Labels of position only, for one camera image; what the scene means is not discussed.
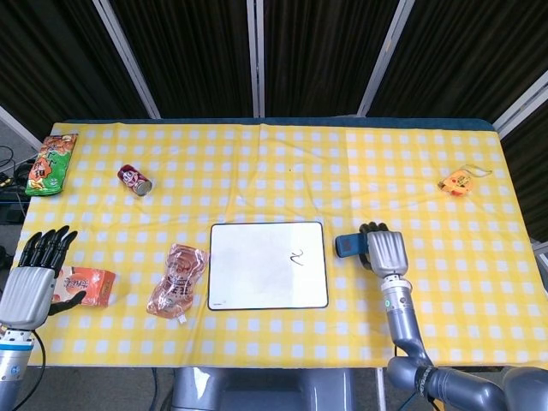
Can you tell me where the white table leg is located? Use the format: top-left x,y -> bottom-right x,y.
375,367 -> 389,411

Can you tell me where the dark blue eraser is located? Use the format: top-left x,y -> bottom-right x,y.
334,233 -> 371,259

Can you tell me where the black equipment with cables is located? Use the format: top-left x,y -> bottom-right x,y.
0,144 -> 30,224

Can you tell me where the orange white carton box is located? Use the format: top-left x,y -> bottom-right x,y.
51,265 -> 117,308

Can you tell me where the small orange yellow packet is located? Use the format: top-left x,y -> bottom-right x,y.
437,164 -> 493,198

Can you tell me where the yellow white checked tablecloth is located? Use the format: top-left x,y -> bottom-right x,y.
19,122 -> 548,372

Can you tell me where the red drink can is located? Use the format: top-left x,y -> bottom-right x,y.
117,164 -> 154,198

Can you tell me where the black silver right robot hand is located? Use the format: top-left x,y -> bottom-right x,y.
358,221 -> 410,277

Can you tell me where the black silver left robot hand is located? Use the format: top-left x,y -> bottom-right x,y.
0,225 -> 86,331

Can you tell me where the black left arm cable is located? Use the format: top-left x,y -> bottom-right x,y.
32,330 -> 47,372

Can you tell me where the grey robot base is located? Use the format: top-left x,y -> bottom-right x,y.
170,366 -> 356,411

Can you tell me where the white partition frame post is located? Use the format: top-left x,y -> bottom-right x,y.
491,70 -> 548,139
245,0 -> 266,118
0,104 -> 44,151
356,0 -> 415,117
92,0 -> 162,120

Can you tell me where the dark brown pleated curtain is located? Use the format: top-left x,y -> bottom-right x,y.
366,0 -> 548,126
500,100 -> 548,241
109,0 -> 259,120
0,0 -> 152,138
263,0 -> 402,118

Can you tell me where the white drawing board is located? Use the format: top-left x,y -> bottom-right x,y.
207,221 -> 330,312

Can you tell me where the green orange snack bag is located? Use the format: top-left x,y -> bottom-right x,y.
24,133 -> 80,198

